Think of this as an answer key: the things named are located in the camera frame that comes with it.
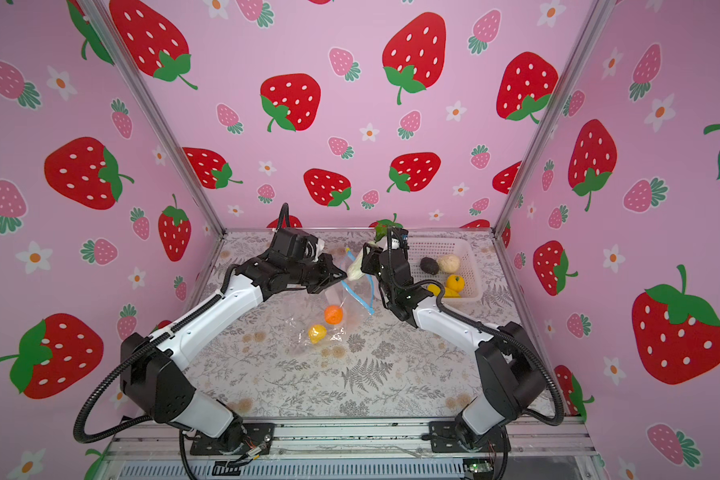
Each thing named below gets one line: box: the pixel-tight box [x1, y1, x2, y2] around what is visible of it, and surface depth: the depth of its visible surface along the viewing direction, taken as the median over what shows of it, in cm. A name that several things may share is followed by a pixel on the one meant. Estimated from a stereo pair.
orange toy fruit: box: [324, 305, 344, 325], surface depth 90 cm
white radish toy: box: [347, 248, 366, 281], surface depth 83 cm
